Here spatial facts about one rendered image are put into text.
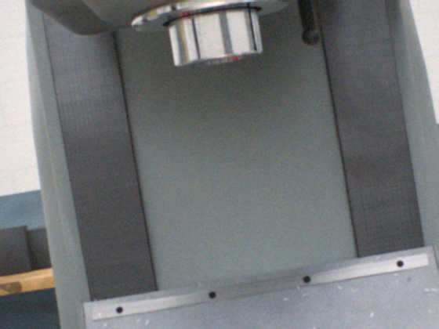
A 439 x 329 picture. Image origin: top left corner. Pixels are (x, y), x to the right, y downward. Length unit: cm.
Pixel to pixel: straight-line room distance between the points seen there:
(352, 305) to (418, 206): 11
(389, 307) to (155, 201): 22
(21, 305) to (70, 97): 399
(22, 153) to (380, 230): 399
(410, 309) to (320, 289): 8
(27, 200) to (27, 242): 52
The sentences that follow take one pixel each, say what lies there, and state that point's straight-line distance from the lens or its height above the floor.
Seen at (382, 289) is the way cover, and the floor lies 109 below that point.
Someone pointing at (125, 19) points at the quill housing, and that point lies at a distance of 57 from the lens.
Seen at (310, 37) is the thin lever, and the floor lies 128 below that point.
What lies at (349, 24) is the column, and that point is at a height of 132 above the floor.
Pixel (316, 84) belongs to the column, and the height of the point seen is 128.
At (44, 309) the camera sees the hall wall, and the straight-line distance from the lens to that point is 489.
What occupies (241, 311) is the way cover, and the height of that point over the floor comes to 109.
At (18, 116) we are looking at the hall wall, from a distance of 487.
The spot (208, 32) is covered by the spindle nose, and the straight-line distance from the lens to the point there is 55.
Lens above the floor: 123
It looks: 3 degrees down
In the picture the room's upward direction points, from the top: 9 degrees counter-clockwise
